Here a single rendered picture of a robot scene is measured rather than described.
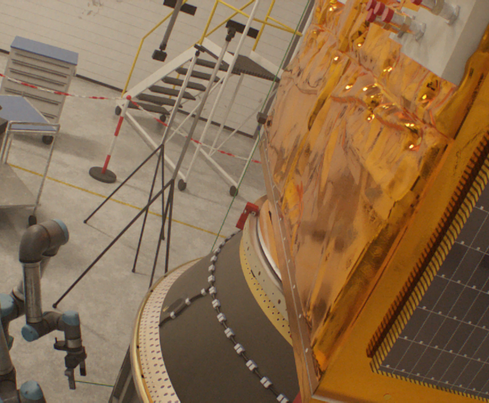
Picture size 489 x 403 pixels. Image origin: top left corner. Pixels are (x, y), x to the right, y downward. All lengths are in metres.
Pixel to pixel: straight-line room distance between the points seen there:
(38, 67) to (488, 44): 5.77
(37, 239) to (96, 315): 2.04
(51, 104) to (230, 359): 5.02
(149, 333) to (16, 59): 4.63
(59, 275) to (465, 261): 3.82
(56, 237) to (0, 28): 7.61
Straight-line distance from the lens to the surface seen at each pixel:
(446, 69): 1.22
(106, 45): 9.62
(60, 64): 6.60
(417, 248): 1.28
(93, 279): 4.84
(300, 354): 1.61
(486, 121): 1.22
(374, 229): 1.32
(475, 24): 1.22
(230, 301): 2.18
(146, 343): 2.37
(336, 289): 1.38
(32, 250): 2.50
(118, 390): 2.70
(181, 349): 2.23
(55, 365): 3.96
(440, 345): 1.38
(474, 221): 1.24
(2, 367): 2.34
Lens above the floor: 2.61
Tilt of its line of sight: 22 degrees down
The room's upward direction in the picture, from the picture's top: 23 degrees clockwise
